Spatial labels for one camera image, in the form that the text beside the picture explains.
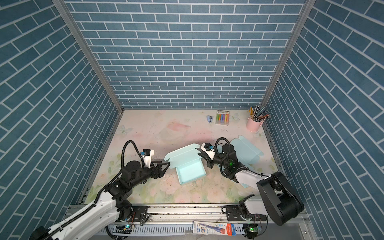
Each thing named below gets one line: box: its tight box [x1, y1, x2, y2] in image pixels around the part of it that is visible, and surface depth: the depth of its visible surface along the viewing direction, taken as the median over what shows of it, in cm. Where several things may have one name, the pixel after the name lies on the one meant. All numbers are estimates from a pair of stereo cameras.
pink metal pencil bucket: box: [246, 117, 264, 132], surface depth 107 cm
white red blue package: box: [192, 221, 236, 236], surface depth 71 cm
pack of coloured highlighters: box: [215, 110, 230, 126], surface depth 118 cm
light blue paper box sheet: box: [164, 143, 207, 185], surface depth 86 cm
